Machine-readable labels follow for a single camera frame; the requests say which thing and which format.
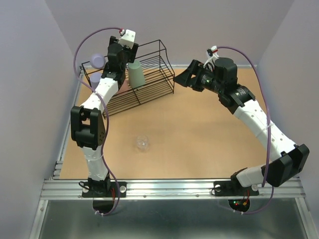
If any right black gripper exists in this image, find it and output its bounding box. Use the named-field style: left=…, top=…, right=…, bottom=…
left=172, top=59, right=224, bottom=95

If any tall green cup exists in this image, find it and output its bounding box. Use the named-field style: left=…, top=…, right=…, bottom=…
left=128, top=60, right=146, bottom=89

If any short purple cup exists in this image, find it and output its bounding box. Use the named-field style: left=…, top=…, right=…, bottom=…
left=90, top=53, right=106, bottom=69

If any tall pink cup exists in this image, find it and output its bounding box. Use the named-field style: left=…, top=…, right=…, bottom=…
left=118, top=80, right=130, bottom=94

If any tall purple cup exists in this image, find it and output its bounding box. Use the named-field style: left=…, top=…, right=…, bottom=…
left=89, top=72, right=102, bottom=89

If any clear glass cup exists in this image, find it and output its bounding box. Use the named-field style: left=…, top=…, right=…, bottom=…
left=136, top=135, right=149, bottom=151

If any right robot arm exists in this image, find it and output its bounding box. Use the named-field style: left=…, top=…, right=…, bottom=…
left=173, top=57, right=310, bottom=194

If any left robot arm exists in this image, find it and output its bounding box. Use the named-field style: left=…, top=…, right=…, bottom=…
left=70, top=33, right=138, bottom=198

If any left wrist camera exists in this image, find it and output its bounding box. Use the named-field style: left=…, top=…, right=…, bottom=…
left=118, top=28, right=136, bottom=49

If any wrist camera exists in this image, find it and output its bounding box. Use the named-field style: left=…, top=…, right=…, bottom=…
left=118, top=28, right=136, bottom=49
left=203, top=45, right=219, bottom=72

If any black wire dish rack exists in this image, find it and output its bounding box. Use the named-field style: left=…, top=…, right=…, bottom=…
left=81, top=39, right=175, bottom=118

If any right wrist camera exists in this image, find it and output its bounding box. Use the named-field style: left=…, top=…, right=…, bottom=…
left=203, top=45, right=219, bottom=72

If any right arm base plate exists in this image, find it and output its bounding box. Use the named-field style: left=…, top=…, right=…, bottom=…
left=211, top=180, right=259, bottom=197

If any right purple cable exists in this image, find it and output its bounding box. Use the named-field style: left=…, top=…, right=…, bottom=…
left=215, top=46, right=276, bottom=216

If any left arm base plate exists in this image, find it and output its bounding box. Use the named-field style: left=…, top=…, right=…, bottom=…
left=79, top=181, right=118, bottom=198

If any aluminium mounting rail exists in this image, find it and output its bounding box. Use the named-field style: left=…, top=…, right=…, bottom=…
left=40, top=178, right=306, bottom=201

